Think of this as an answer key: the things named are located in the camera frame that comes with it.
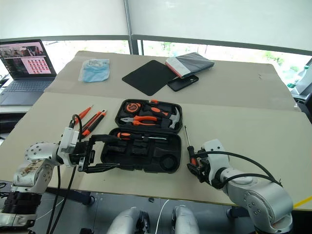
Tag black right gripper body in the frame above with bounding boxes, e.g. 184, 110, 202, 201
192, 152, 212, 184

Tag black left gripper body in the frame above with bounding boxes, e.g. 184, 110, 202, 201
69, 140, 96, 173

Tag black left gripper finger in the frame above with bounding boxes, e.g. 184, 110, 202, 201
88, 133, 123, 148
83, 162, 121, 175

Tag orange black utility knife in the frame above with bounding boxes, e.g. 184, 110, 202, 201
81, 109, 108, 137

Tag black orange handled screwdriver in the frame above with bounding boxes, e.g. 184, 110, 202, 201
183, 124, 197, 166

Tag slim orange tester screwdriver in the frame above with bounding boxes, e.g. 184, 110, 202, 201
78, 104, 94, 120

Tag black plastic tool case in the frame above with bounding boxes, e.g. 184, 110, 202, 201
100, 98, 183, 174

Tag black phone case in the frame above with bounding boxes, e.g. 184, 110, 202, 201
167, 74, 199, 93

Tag orange black tape measure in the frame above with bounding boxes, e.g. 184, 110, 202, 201
125, 102, 142, 114

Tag silver rounded robot leg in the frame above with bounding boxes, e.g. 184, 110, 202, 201
106, 206, 151, 234
171, 205, 201, 234

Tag blue plastic bag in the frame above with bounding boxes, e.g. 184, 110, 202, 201
78, 58, 112, 83

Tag black mouse pad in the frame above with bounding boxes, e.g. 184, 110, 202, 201
121, 59, 178, 97

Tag folded grey cloth package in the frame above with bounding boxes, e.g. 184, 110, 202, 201
164, 52, 215, 79

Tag open grey laptop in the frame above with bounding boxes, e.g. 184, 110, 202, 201
0, 39, 58, 106

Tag black chair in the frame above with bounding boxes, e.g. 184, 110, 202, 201
291, 92, 312, 120

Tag grey vertical window pole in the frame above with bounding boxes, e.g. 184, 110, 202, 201
122, 0, 138, 56

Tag clear bottle green label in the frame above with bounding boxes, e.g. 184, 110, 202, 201
287, 58, 312, 96

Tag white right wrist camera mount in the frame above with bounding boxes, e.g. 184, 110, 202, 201
200, 138, 231, 181

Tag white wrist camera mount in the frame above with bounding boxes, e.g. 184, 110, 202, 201
200, 138, 231, 181
58, 126, 81, 158

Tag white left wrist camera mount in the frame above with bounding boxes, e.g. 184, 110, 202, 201
58, 126, 81, 158

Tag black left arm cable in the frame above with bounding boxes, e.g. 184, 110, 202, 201
45, 114, 83, 234

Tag black table bracket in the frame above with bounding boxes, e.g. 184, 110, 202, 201
45, 187, 95, 206

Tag orange handled pliers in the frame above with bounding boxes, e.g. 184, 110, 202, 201
120, 115, 159, 127

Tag claw hammer orange black handle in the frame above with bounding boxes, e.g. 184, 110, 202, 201
143, 102, 182, 130

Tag thin white cable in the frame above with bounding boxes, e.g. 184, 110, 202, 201
155, 198, 171, 234

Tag yellow cable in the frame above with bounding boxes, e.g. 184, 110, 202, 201
293, 195, 312, 209

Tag grey window frame rail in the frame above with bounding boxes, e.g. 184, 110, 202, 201
0, 35, 312, 56

